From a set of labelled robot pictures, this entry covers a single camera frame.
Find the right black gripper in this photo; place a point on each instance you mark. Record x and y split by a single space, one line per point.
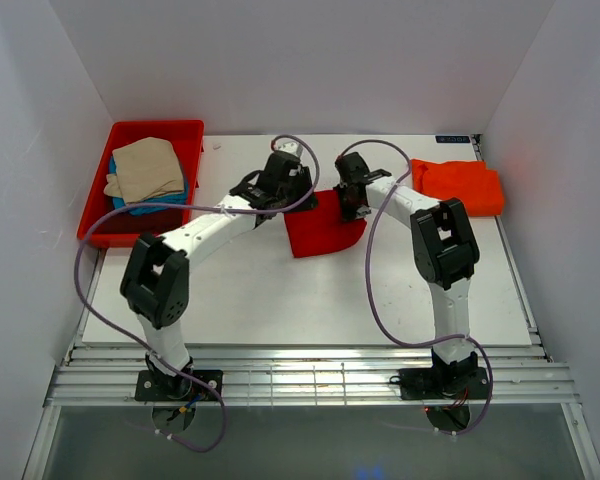
348 214

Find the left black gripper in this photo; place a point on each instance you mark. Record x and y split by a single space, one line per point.
304 184

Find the red t shirt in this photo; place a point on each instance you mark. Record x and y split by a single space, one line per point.
322 231

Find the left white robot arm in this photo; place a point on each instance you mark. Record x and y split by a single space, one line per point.
156 280

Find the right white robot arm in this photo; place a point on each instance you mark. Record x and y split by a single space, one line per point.
445 253

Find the blue table label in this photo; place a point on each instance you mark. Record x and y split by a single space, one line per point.
452 139

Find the folded orange t shirt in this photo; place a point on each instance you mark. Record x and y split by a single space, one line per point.
478 187

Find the beige folded t shirt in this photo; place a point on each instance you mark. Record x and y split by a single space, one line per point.
145 169

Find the dark maroon folded t shirt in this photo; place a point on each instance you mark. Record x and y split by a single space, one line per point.
156 222

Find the red plastic bin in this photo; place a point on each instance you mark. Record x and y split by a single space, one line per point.
186 137

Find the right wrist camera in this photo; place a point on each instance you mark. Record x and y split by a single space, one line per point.
352 167

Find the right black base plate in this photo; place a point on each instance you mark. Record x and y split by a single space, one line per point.
425 384

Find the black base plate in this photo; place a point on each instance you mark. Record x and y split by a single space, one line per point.
158 387
425 384

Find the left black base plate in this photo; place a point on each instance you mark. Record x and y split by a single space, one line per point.
158 387

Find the aluminium rail frame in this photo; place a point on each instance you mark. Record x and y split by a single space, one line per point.
334 370

